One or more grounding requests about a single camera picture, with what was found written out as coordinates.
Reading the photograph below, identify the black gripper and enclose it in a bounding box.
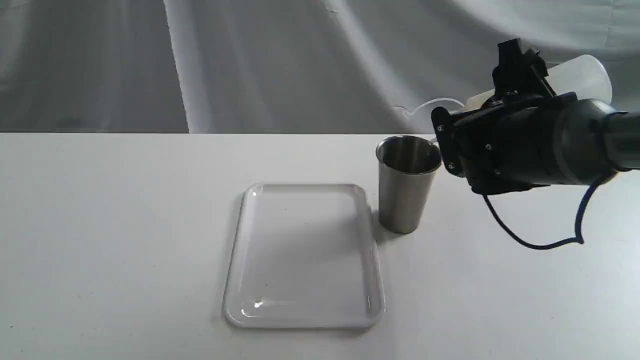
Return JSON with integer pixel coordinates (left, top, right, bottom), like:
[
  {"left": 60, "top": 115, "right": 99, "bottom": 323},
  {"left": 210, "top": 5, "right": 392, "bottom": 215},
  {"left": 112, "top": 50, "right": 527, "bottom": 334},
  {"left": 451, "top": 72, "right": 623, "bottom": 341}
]
[{"left": 430, "top": 38, "right": 576, "bottom": 196}]

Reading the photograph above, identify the translucent squeeze bottle amber liquid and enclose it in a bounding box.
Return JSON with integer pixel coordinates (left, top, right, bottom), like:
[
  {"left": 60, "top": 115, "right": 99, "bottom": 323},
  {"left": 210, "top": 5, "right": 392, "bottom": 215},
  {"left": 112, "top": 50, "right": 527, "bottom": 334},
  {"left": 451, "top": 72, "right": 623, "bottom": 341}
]
[{"left": 401, "top": 54, "right": 613, "bottom": 121}]

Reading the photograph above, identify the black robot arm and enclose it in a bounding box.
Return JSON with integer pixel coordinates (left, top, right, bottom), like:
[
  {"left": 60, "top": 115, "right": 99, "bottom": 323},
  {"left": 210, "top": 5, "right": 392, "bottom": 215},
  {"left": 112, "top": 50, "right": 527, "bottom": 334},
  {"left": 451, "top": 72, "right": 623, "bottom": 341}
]
[{"left": 430, "top": 38, "right": 639, "bottom": 196}]

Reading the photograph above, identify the stainless steel cup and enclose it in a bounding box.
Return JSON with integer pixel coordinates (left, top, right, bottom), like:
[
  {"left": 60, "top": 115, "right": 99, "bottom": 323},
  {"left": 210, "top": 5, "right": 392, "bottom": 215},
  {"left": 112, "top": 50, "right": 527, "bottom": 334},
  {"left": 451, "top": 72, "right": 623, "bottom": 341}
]
[{"left": 375, "top": 135, "right": 442, "bottom": 234}]

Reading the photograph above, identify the white rectangular plastic tray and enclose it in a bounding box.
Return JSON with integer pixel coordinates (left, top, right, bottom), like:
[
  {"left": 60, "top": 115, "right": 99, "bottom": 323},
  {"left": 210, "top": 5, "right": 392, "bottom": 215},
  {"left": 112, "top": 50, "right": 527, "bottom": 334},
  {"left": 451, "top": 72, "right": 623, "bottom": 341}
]
[{"left": 222, "top": 183, "right": 386, "bottom": 330}]

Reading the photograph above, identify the grey backdrop cloth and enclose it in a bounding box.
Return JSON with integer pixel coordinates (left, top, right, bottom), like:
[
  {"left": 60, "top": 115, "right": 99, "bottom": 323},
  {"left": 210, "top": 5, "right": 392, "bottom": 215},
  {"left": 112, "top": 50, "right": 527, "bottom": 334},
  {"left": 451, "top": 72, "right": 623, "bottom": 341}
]
[{"left": 0, "top": 0, "right": 639, "bottom": 133}]

